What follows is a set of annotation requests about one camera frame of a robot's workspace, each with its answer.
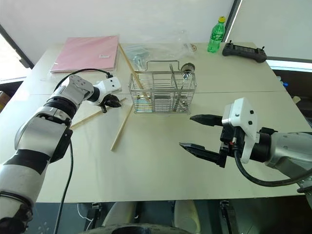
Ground pink paper stack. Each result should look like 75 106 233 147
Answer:
49 35 120 74

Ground black remote controller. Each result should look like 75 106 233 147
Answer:
221 39 268 64

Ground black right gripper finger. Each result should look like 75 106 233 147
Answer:
189 114 224 127
178 141 227 169

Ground clear plastic bag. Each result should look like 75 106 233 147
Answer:
121 29 197 72

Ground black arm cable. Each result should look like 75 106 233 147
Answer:
54 68 113 234
233 147 312 188

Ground metal spoon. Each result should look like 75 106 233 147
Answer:
173 62 196 112

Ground green plastic bottle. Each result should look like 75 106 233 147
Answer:
207 16 227 54

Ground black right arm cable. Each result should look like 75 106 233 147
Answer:
233 147 312 188

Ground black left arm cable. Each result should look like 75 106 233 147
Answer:
54 68 113 234

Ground metal wire basket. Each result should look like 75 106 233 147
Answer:
128 60 198 115

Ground wooden chopstick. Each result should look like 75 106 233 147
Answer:
117 43 151 103
110 103 135 152
70 97 127 130

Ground grey window frame post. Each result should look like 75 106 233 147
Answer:
224 0 244 43

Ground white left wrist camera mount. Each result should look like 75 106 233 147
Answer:
93 77 122 106

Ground white rounded robot leg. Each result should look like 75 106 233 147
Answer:
173 200 201 233
101 201 137 227

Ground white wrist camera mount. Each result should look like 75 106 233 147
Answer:
93 77 122 106
222 97 258 164

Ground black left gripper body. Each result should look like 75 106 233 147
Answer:
98 94 115 107

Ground dark window frame bar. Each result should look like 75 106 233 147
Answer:
0 23 35 70

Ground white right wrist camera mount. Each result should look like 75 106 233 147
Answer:
222 97 258 164

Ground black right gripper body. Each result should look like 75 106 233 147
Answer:
218 123 245 158

